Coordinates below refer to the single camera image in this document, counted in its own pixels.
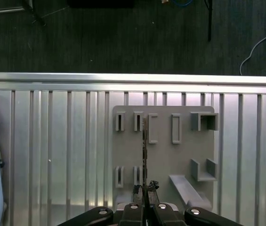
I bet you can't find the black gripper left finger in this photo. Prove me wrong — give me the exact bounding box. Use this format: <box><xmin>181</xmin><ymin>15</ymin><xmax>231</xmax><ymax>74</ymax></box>
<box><xmin>57</xmin><ymin>185</ymin><xmax>145</xmax><ymax>226</ymax></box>

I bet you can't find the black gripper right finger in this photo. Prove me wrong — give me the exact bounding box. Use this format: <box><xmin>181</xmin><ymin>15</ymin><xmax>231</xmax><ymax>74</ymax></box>
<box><xmin>146</xmin><ymin>180</ymin><xmax>242</xmax><ymax>226</ymax></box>

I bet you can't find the RAM stick with blue label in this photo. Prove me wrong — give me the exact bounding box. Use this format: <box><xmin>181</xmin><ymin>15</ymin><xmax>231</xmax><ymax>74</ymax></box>
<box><xmin>141</xmin><ymin>117</ymin><xmax>150</xmax><ymax>189</ymax></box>

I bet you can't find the grey parts rack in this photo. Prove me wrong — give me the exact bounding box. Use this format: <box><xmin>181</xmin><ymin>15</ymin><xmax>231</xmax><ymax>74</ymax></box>
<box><xmin>112</xmin><ymin>105</ymin><xmax>218</xmax><ymax>212</ymax></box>

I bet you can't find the black desk leg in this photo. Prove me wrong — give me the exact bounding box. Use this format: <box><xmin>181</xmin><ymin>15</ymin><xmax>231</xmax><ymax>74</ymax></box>
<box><xmin>204</xmin><ymin>0</ymin><xmax>213</xmax><ymax>42</ymax></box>

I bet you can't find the aluminium frame rail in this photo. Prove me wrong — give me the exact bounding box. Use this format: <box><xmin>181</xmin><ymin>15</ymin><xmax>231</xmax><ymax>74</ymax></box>
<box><xmin>0</xmin><ymin>6</ymin><xmax>26</xmax><ymax>15</ymax></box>

